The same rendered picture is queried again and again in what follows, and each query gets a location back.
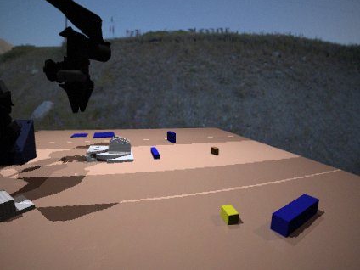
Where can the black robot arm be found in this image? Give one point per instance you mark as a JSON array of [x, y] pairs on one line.
[[95, 47]]

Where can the small yellow block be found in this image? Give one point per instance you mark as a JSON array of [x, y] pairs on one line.
[[229, 214]]

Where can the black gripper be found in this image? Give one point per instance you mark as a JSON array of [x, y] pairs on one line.
[[77, 81]]

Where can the small brown block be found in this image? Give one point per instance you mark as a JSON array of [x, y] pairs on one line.
[[214, 150]]

